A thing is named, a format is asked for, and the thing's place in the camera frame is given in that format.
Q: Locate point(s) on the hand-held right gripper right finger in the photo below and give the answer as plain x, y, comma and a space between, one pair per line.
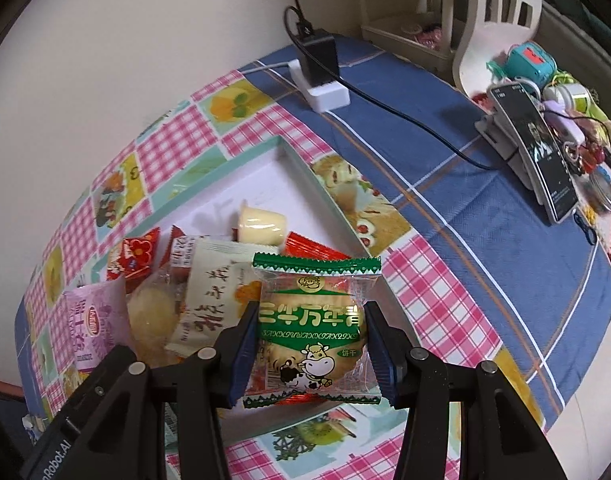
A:
383, 360

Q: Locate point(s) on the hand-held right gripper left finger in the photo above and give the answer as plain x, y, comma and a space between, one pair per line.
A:
244, 360

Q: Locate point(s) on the green clear biscuit packet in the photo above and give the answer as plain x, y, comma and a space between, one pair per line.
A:
310, 320

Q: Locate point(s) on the white calligraphy snack packet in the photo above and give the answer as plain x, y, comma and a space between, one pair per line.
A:
210, 290

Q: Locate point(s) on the clear bag round bun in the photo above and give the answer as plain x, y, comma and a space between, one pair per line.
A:
150, 315

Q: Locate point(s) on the dark red snack packet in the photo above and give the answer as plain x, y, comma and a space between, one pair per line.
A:
178, 257

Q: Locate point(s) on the purple snack packet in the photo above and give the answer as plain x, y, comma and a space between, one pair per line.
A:
95, 325

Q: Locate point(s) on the red patterned snack packet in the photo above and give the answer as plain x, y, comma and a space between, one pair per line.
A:
310, 247

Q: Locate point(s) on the pale yellow pudding cup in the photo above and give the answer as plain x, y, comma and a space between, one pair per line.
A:
260, 225

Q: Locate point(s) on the red flower snack packet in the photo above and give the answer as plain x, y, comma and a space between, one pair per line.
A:
133, 257

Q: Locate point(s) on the teal rimmed white tray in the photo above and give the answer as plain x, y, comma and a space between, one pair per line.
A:
265, 175

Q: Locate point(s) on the pink checked printed tablecloth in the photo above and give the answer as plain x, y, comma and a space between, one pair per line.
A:
435, 280

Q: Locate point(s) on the white phone stand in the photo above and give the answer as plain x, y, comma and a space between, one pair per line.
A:
500, 140

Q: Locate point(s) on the blue plaid tablecloth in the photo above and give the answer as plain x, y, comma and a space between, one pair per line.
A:
435, 110

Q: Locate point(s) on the black smartphone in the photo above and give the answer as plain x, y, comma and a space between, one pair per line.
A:
540, 155

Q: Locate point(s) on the white power strip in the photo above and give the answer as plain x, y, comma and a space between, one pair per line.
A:
328, 97

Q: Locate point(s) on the round metal tin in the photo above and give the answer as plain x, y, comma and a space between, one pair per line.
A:
601, 192

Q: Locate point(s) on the white lilac gadget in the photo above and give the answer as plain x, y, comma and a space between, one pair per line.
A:
560, 122

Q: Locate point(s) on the black charger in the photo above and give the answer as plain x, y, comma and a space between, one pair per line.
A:
318, 60

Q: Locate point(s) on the cream plastic rack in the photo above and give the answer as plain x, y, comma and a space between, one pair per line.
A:
485, 50

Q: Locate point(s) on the pink trinket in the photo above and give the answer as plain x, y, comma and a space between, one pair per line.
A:
428, 35

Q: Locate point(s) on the white green tape roll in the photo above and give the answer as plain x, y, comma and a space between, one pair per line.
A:
580, 95

